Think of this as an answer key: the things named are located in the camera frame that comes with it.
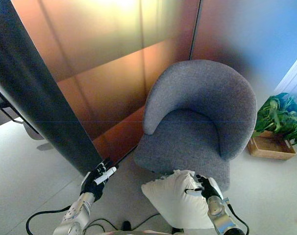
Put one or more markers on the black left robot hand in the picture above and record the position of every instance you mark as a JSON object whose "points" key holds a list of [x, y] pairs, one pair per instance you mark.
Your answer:
{"points": [[95, 182]]}

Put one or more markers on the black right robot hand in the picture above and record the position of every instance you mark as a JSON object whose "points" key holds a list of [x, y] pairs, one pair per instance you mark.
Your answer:
{"points": [[211, 188]]}

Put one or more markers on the white pillow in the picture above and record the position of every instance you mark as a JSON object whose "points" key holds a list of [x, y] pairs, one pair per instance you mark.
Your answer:
{"points": [[178, 200]]}

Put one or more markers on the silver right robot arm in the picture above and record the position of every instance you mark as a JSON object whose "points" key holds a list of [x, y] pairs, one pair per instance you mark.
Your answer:
{"points": [[220, 218]]}

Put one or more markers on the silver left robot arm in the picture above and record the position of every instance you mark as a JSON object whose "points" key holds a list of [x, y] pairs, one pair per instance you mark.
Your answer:
{"points": [[75, 215]]}

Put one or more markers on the grey fabric armchair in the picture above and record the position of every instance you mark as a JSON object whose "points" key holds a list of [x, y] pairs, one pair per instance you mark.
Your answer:
{"points": [[192, 137]]}

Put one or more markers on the wooden planter box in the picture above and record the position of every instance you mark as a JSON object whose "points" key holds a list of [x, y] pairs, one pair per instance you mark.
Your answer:
{"points": [[271, 148]]}

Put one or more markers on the dark partition panel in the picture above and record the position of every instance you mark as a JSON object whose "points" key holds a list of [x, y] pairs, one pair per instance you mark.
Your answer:
{"points": [[40, 98]]}

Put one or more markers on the green leafy plant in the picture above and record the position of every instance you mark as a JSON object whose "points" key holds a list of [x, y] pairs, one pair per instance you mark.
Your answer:
{"points": [[280, 115]]}

